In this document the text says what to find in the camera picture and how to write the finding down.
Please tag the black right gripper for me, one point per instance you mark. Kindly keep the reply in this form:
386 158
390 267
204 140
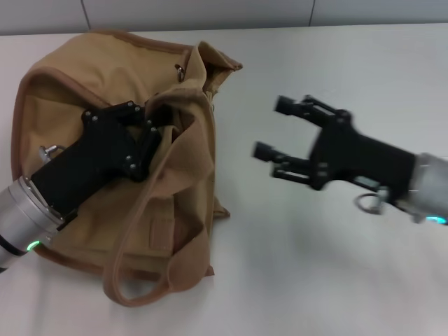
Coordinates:
350 154

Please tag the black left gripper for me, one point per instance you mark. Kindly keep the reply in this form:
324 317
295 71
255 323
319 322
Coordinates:
105 147

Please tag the khaki canvas food bag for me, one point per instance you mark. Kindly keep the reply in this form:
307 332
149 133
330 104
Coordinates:
105 77

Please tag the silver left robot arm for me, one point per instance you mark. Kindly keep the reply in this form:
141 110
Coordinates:
24 213

